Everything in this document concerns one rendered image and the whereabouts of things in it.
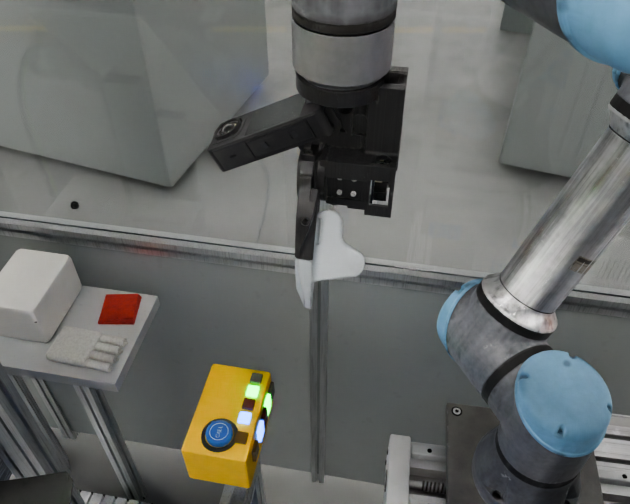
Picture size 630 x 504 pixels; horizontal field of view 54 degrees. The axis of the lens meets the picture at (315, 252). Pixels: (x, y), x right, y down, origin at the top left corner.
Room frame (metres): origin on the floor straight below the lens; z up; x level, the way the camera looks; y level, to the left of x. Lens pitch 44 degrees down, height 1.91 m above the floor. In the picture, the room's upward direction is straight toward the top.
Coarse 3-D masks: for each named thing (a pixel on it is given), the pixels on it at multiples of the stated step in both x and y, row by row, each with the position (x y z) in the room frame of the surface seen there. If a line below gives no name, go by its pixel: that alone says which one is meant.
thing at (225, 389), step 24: (216, 384) 0.55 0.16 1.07; (240, 384) 0.55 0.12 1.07; (264, 384) 0.55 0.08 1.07; (216, 408) 0.51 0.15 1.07; (240, 408) 0.51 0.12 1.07; (192, 432) 0.47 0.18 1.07; (264, 432) 0.51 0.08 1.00; (192, 456) 0.44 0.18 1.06; (216, 456) 0.43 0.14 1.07; (240, 456) 0.43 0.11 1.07; (216, 480) 0.43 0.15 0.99; (240, 480) 0.43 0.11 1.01
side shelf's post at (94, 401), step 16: (80, 400) 0.83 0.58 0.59; (96, 400) 0.83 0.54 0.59; (96, 416) 0.83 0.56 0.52; (112, 416) 0.86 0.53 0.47; (96, 432) 0.83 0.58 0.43; (112, 432) 0.83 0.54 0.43; (112, 448) 0.83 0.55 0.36; (112, 464) 0.83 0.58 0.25; (128, 464) 0.85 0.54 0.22; (128, 480) 0.82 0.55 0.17; (128, 496) 0.83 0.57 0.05; (144, 496) 0.85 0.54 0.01
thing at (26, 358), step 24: (96, 288) 0.96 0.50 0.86; (72, 312) 0.88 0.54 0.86; (96, 312) 0.88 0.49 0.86; (144, 312) 0.88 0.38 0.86; (0, 336) 0.82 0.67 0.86; (120, 336) 0.82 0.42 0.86; (144, 336) 0.84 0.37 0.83; (0, 360) 0.75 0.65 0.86; (24, 360) 0.75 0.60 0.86; (48, 360) 0.75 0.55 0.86; (120, 360) 0.75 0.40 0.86; (72, 384) 0.71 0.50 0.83; (96, 384) 0.70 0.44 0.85; (120, 384) 0.71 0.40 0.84
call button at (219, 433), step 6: (222, 420) 0.49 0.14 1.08; (210, 426) 0.47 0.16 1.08; (216, 426) 0.47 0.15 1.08; (222, 426) 0.47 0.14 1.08; (228, 426) 0.47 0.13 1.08; (210, 432) 0.46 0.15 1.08; (216, 432) 0.46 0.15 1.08; (222, 432) 0.46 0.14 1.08; (228, 432) 0.46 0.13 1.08; (210, 438) 0.46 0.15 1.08; (216, 438) 0.46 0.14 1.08; (222, 438) 0.46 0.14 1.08; (228, 438) 0.46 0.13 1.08; (210, 444) 0.45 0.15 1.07; (216, 444) 0.45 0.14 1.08; (222, 444) 0.45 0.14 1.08
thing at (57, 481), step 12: (12, 480) 0.33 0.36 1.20; (24, 480) 0.33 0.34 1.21; (36, 480) 0.33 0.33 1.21; (48, 480) 0.33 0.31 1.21; (60, 480) 0.33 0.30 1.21; (72, 480) 0.33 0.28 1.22; (0, 492) 0.32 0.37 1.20; (12, 492) 0.32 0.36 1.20; (24, 492) 0.32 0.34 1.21; (36, 492) 0.32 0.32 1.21; (48, 492) 0.32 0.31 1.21; (60, 492) 0.32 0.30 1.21
